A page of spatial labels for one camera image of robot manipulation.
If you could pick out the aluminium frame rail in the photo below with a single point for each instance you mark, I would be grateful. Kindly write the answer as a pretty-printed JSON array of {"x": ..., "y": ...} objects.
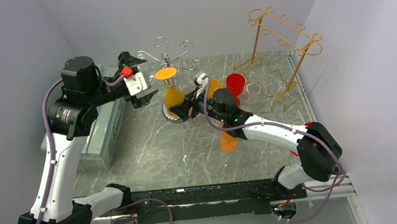
[{"x": 116, "y": 197}]

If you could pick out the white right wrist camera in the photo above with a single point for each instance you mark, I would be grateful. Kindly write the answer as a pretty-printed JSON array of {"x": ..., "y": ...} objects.
[{"x": 202, "y": 83}]

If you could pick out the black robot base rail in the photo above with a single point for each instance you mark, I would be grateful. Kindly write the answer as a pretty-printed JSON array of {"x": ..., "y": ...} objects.
[{"x": 200, "y": 202}]

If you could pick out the orange plastic goblet back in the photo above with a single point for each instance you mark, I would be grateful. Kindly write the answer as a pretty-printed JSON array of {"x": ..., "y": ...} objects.
[{"x": 214, "y": 85}]

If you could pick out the red plastic goblet lying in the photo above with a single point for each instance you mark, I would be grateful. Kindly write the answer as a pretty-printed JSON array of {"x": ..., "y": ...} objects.
[{"x": 308, "y": 124}]

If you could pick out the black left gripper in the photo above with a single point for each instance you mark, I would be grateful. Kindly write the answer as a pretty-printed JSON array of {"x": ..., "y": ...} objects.
[{"x": 143, "y": 99}]

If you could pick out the clear wine glass right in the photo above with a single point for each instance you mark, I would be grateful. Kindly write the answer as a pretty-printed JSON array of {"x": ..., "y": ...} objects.
[{"x": 252, "y": 93}]

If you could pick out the chrome wine glass rack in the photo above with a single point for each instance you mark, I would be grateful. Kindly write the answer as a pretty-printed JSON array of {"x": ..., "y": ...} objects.
[{"x": 166, "y": 61}]

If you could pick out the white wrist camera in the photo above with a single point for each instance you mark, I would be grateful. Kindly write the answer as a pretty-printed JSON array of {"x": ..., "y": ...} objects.
[
  {"x": 202, "y": 83},
  {"x": 135, "y": 82}
]

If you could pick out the green plastic storage box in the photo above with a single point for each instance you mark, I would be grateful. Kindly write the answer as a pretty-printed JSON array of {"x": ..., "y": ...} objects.
[{"x": 97, "y": 153}]

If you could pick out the red plastic goblet back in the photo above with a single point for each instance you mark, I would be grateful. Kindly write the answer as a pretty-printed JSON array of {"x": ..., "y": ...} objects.
[{"x": 235, "y": 84}]

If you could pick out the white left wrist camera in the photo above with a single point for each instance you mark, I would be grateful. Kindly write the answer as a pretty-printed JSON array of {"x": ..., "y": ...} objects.
[{"x": 135, "y": 82}]

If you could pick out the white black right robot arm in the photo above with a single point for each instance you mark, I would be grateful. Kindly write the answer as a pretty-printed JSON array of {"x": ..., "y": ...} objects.
[{"x": 317, "y": 151}]

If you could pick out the red plastic goblet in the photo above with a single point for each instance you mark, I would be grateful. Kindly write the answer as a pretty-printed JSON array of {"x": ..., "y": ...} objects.
[
  {"x": 235, "y": 84},
  {"x": 308, "y": 124}
]

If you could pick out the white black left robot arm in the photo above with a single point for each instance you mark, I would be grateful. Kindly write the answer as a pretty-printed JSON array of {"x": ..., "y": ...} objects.
[{"x": 80, "y": 77}]

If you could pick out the orange plastic goblet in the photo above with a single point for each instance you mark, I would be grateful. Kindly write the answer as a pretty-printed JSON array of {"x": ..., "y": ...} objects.
[
  {"x": 228, "y": 143},
  {"x": 173, "y": 95},
  {"x": 214, "y": 85}
]

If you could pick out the gold wine glass rack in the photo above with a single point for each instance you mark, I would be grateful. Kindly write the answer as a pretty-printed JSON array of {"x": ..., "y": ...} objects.
[{"x": 277, "y": 52}]

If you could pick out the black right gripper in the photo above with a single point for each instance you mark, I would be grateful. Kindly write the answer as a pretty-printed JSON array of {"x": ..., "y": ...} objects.
[{"x": 182, "y": 108}]

